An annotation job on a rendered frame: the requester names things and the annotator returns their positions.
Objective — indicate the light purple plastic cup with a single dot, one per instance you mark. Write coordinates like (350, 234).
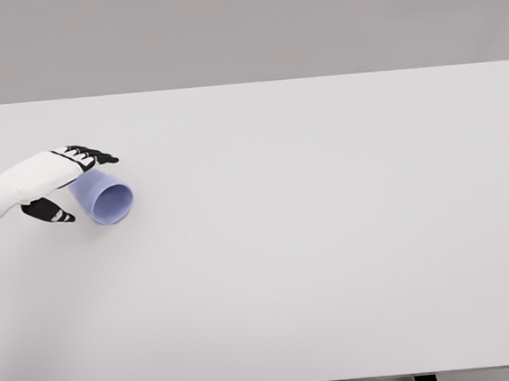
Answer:
(108, 204)

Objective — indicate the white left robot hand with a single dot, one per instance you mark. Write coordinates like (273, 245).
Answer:
(43, 174)

